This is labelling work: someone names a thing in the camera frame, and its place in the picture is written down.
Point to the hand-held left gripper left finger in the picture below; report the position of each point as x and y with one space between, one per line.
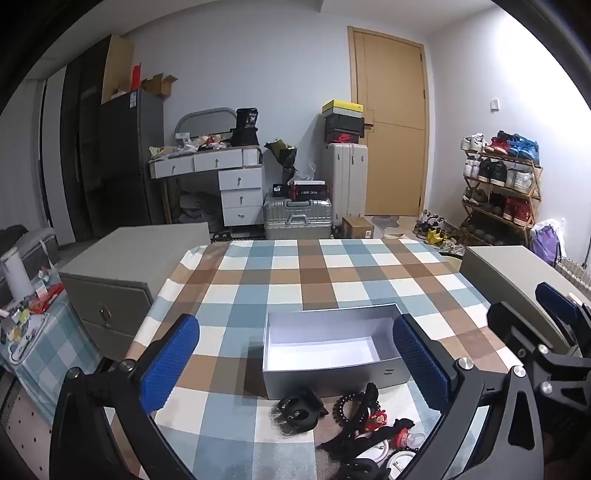
171 364

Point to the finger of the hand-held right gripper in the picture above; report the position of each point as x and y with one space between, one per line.
510 323
558 302

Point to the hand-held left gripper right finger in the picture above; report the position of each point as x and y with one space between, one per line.
418 360

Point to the small black hair clip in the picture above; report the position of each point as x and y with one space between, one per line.
402 425

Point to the red and clear hair clip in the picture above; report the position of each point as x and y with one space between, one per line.
413 439

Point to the large black hair claw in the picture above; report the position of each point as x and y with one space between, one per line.
358 417

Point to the grey cardboard box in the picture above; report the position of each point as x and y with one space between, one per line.
323 374

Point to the wide white bangle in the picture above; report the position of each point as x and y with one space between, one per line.
400 458

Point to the round white compact mirror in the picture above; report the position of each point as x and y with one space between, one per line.
369 457

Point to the round black hair claw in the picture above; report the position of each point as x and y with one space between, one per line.
295 411

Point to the white ribbed radiator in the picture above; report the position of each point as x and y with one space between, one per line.
572 272

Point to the plain grey cabinet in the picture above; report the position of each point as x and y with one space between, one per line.
503 263

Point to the purple bag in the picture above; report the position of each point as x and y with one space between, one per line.
545 242

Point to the blue checkered cloth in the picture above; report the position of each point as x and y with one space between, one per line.
60 341

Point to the pile of loose shoes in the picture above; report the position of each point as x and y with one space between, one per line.
436 233

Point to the grey cabinet with latch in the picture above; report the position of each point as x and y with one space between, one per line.
138 249

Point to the wooden shoe rack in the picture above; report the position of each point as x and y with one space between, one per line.
535 182

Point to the grey floor mat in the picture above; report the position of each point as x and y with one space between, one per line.
385 225

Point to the white tray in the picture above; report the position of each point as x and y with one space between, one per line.
30 339

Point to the rows of assorted sneakers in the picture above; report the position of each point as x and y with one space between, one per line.
498 170

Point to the closed brown cardboard box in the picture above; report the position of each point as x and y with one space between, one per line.
358 227

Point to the brown blue checkered tablecloth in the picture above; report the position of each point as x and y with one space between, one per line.
295 277

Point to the grey cloth heap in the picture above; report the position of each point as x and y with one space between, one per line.
198 207

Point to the white cylindrical humidifier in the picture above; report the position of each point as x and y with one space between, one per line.
18 277

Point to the silver suitcase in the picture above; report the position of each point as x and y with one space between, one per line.
298 217

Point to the white suitcase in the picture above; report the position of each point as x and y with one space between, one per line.
344 180

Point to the white vanity desk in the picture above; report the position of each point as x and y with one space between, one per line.
240 180

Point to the wooden door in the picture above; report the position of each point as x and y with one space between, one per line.
392 161

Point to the black box with red trim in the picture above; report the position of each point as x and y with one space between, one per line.
308 190

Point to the small black box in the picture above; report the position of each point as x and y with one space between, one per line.
280 188

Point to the dark grey refrigerator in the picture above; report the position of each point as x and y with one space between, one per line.
129 161

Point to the clear plastic bag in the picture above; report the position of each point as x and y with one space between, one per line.
307 171

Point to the clutter of toiletries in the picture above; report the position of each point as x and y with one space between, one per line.
194 144

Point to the red and black shoe box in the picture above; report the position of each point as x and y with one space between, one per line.
341 137

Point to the black wrapped bouquet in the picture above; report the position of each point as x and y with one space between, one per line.
284 154

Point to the dark wardrobe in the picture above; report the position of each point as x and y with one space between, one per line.
83 138

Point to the arched grey mirror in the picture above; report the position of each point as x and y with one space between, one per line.
203 122

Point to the black bag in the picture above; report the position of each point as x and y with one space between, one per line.
244 129

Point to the yellow shoe box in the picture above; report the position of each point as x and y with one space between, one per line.
341 108

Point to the open cardboard box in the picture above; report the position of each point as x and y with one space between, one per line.
159 85

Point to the red paper bag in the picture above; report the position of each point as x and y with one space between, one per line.
137 78

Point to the flat cardboard sheet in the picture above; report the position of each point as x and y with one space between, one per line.
117 69

